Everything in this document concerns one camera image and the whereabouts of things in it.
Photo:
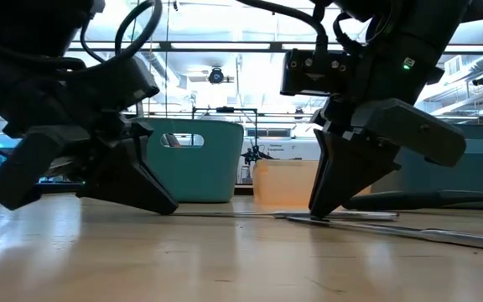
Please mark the orange translucent plastic tray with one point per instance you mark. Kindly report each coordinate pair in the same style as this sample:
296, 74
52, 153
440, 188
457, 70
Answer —
283, 182

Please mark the black ceiling security camera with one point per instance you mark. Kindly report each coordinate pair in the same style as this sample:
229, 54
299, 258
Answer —
482, 79

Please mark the black hanging dome camera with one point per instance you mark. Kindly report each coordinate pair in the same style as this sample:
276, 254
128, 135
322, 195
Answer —
216, 76

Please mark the silver table knife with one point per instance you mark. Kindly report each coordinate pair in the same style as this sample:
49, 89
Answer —
455, 239

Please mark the teal plastic bin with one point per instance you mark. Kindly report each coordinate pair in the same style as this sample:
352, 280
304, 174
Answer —
208, 176

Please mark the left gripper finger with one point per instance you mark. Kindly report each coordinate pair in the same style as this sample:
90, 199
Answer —
132, 180

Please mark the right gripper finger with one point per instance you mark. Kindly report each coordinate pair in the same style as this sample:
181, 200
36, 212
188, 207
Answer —
318, 168
350, 172

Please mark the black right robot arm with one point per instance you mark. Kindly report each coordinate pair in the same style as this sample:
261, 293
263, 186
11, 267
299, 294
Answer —
413, 50

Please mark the white printed sign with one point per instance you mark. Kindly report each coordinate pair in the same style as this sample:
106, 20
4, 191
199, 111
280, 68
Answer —
292, 149

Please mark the small black tripod device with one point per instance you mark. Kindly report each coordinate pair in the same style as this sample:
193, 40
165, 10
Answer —
252, 156

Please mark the black stand frame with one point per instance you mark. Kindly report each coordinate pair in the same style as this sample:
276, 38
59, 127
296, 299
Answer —
224, 109

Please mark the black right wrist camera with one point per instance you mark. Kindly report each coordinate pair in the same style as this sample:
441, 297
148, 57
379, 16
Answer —
317, 71

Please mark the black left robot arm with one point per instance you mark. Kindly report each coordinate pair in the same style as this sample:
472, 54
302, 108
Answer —
23, 25

